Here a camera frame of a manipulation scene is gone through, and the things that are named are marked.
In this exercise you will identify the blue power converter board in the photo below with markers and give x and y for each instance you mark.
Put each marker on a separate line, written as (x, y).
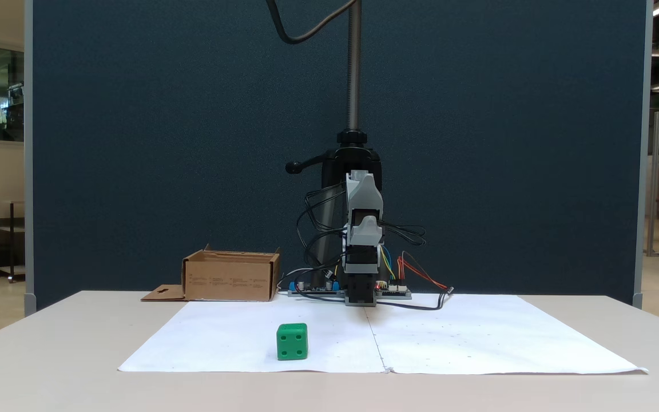
(313, 291)

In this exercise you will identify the green dice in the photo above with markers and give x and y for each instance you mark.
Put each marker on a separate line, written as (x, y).
(292, 343)

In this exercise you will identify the motor controller circuit board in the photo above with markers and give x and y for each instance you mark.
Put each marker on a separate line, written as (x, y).
(398, 293)

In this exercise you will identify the brown cardboard box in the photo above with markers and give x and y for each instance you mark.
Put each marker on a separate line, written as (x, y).
(226, 280)

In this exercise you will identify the white paper sheet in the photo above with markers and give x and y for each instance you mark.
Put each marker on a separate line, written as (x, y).
(221, 337)
(478, 337)

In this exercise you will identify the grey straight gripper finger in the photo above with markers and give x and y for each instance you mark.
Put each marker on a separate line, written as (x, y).
(366, 239)

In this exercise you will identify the black camera tripod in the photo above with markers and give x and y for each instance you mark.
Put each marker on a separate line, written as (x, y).
(354, 68)

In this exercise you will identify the dark blue partition panel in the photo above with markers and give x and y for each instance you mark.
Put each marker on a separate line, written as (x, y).
(135, 114)

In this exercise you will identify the framed wall window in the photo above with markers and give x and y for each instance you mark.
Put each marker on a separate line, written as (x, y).
(6, 91)

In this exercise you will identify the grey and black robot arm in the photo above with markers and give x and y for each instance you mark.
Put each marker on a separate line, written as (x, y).
(364, 189)

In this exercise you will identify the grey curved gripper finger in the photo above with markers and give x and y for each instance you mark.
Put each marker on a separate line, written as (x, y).
(367, 222)

